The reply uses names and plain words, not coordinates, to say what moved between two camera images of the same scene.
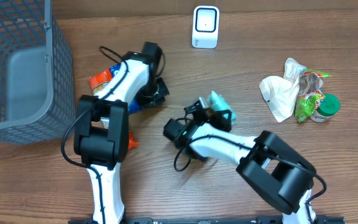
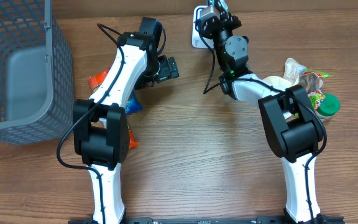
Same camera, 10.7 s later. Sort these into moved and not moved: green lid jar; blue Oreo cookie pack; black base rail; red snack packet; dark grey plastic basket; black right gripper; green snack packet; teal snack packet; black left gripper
Moved: black left gripper; teal snack packet; black right gripper
Not moved: green lid jar; black base rail; red snack packet; blue Oreo cookie pack; green snack packet; dark grey plastic basket
